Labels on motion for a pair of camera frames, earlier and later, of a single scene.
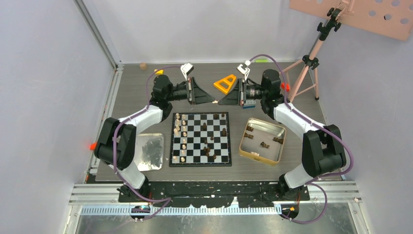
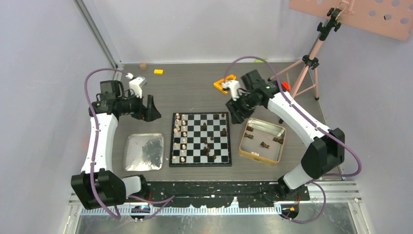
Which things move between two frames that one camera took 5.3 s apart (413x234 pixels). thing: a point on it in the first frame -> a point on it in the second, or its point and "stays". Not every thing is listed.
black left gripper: [197, 95] -> [149, 113]
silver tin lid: [150, 151] stays
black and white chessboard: [200, 139] stays
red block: [287, 86] stays
